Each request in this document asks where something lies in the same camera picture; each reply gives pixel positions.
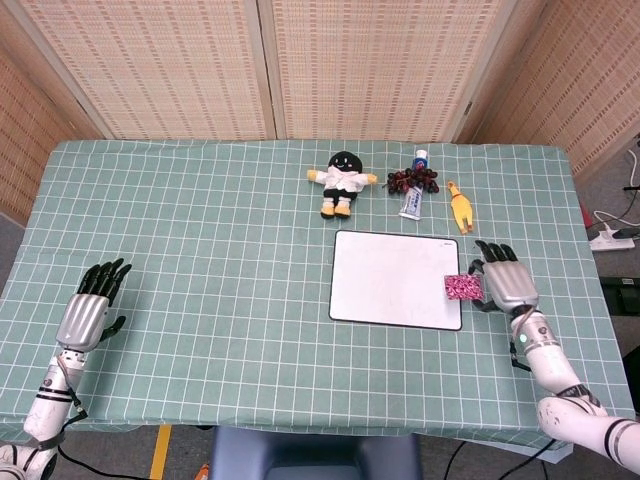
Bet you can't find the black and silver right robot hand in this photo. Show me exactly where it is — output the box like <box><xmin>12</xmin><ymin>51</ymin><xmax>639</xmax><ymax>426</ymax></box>
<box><xmin>468</xmin><ymin>239</ymin><xmax>540</xmax><ymax>317</ymax></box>

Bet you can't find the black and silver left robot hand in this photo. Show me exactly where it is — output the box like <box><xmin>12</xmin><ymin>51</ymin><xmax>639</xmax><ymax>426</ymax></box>
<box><xmin>53</xmin><ymin>257</ymin><xmax>134</xmax><ymax>354</ymax></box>

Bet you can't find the pink patterned square sponge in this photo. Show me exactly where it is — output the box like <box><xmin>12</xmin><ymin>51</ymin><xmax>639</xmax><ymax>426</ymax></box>
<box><xmin>443</xmin><ymin>273</ymin><xmax>485</xmax><ymax>301</ymax></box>

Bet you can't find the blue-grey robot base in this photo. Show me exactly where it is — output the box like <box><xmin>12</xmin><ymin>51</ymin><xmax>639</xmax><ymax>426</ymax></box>
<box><xmin>209</xmin><ymin>424</ymin><xmax>424</xmax><ymax>480</ymax></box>

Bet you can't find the white rectangular board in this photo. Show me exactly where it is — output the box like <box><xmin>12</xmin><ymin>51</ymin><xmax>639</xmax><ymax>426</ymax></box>
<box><xmin>328</xmin><ymin>229</ymin><xmax>464</xmax><ymax>332</ymax></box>

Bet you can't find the yellow rubber chicken toy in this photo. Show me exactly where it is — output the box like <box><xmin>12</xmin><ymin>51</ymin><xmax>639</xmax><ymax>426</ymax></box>
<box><xmin>446</xmin><ymin>180</ymin><xmax>476</xmax><ymax>235</ymax></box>

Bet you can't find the white power strip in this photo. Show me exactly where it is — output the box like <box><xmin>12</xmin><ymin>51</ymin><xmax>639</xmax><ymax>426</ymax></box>
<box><xmin>588</xmin><ymin>223</ymin><xmax>635</xmax><ymax>252</ymax></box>

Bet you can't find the black box on floor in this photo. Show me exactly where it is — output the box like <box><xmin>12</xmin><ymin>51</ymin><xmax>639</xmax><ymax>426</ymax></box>
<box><xmin>598</xmin><ymin>274</ymin><xmax>640</xmax><ymax>317</ymax></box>

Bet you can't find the white and blue toothpaste tube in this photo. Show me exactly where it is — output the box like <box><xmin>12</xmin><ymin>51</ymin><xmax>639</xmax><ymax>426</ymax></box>
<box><xmin>398</xmin><ymin>148</ymin><xmax>430</xmax><ymax>221</ymax></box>

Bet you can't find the green checked tablecloth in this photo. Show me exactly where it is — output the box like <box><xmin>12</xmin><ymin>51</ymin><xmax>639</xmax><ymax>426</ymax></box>
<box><xmin>0</xmin><ymin>138</ymin><xmax>636</xmax><ymax>454</ymax></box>

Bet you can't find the dark red grape bunch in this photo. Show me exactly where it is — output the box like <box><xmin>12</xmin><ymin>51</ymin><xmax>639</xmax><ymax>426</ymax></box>
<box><xmin>383</xmin><ymin>168</ymin><xmax>440</xmax><ymax>196</ymax></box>

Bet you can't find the bamboo folding screen panel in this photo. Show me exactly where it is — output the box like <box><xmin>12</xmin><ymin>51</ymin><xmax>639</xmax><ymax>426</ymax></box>
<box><xmin>4</xmin><ymin>0</ymin><xmax>277</xmax><ymax>142</ymax></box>
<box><xmin>0</xmin><ymin>29</ymin><xmax>101</xmax><ymax>226</ymax></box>
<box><xmin>457</xmin><ymin>0</ymin><xmax>640</xmax><ymax>177</ymax></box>
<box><xmin>257</xmin><ymin>0</ymin><xmax>532</xmax><ymax>145</ymax></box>

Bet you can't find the black-headed plush doll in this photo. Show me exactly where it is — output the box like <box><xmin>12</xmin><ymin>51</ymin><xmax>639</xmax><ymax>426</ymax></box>
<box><xmin>306</xmin><ymin>150</ymin><xmax>378</xmax><ymax>220</ymax></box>

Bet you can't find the white power cable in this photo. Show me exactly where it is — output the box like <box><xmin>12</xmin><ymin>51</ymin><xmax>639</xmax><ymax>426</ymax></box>
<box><xmin>592</xmin><ymin>208</ymin><xmax>640</xmax><ymax>227</ymax></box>

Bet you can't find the black floor cable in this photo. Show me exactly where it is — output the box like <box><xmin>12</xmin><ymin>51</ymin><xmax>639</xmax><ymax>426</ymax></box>
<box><xmin>57</xmin><ymin>444</ymin><xmax>151</xmax><ymax>480</ymax></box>
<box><xmin>442</xmin><ymin>439</ymin><xmax>556</xmax><ymax>480</ymax></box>

